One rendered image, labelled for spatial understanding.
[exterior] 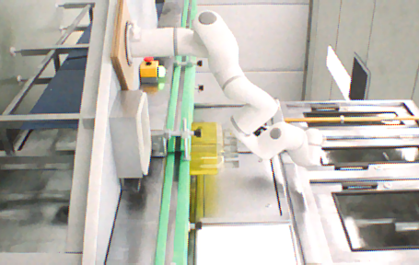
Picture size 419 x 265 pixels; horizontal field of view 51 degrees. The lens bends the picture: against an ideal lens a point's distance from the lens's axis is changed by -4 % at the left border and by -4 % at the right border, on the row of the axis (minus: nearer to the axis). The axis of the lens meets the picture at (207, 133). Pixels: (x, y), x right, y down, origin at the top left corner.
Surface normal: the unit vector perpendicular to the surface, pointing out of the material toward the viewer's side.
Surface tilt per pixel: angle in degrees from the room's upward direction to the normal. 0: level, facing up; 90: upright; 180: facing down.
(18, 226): 90
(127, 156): 90
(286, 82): 90
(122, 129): 90
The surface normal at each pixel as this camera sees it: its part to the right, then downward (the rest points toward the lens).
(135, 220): -0.02, -0.85
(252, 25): 0.00, 0.53
